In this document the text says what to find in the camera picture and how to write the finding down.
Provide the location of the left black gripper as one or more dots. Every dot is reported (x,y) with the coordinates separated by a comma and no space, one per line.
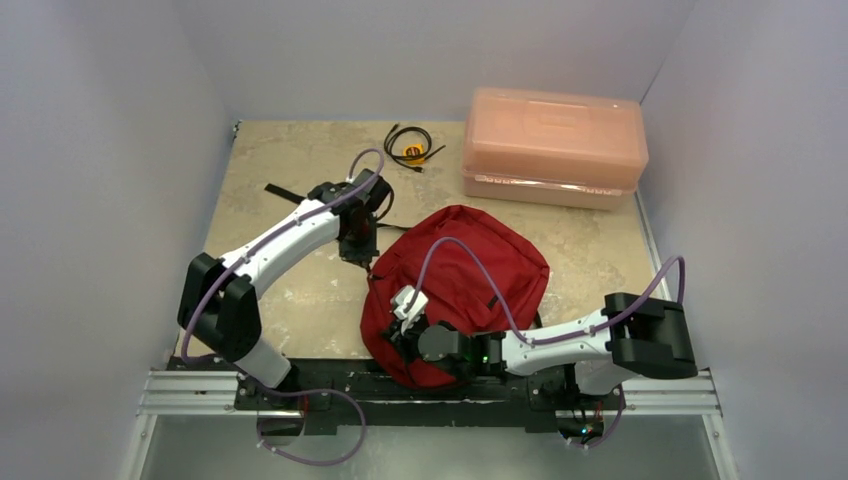
(360,253)

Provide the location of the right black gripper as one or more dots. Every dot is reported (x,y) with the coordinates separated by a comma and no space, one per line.
(395,334)

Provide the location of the red student backpack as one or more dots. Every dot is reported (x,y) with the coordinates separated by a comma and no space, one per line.
(480,276)

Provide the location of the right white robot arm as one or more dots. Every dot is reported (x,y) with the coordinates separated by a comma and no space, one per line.
(629,336)

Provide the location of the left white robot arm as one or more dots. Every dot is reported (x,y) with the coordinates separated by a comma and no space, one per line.
(220,301)

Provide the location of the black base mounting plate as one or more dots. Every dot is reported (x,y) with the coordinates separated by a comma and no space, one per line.
(330,393)

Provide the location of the translucent orange plastic box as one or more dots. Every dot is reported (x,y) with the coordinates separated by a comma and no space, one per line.
(553,148)

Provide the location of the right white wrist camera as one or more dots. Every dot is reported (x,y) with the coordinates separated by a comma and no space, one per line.
(408,306)

